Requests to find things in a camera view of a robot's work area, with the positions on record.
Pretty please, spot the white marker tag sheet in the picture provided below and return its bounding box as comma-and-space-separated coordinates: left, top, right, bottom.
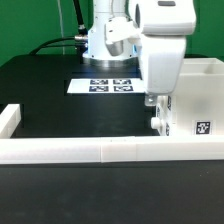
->
67, 78, 144, 94

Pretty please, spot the white drawer cabinet box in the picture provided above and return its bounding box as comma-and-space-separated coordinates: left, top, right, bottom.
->
156, 57, 224, 138

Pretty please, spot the white drawer tray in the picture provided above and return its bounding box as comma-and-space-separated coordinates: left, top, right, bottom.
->
151, 117, 171, 136
156, 96, 172, 117

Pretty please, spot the white front drawer tray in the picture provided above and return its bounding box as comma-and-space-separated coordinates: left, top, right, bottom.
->
151, 117, 171, 136

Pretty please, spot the thin grey cable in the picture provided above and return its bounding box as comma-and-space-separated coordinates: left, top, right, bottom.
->
57, 0, 66, 56

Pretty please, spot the black cable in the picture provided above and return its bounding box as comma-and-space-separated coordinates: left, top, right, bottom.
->
29, 0, 90, 56

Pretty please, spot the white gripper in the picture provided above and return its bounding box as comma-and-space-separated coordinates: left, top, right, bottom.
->
138, 35, 186, 106

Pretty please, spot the white U-shaped fence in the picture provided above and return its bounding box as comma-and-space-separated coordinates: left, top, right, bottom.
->
0, 104, 224, 164

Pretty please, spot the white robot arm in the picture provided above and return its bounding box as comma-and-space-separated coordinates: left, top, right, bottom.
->
83, 0, 196, 106

